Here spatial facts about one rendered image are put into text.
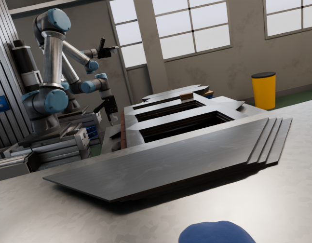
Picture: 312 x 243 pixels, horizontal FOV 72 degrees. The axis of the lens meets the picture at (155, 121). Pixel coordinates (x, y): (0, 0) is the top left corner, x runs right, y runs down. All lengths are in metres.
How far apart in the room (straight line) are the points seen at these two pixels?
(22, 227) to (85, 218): 0.13
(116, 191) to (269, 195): 0.29
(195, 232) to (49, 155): 1.11
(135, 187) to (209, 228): 0.18
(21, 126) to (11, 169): 0.35
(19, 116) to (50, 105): 0.43
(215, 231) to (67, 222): 0.29
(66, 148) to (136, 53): 3.03
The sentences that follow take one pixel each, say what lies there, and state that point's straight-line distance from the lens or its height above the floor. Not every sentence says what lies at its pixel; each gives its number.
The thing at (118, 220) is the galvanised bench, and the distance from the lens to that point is 0.44.
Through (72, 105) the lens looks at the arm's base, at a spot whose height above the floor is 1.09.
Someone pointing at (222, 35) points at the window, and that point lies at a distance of 4.41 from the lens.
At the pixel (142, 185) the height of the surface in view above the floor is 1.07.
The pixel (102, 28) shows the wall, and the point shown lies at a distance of 4.19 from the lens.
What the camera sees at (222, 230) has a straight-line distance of 0.34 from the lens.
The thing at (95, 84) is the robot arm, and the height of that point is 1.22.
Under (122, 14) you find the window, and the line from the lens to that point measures 4.17.
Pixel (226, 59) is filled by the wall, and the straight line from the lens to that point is 4.46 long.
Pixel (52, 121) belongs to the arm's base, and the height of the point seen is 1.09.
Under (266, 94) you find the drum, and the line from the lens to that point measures 4.21.
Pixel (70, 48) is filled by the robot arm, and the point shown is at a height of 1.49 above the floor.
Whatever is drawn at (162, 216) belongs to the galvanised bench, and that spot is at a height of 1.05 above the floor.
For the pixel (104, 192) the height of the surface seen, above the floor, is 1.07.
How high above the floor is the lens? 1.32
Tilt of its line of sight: 17 degrees down
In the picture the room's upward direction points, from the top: 12 degrees counter-clockwise
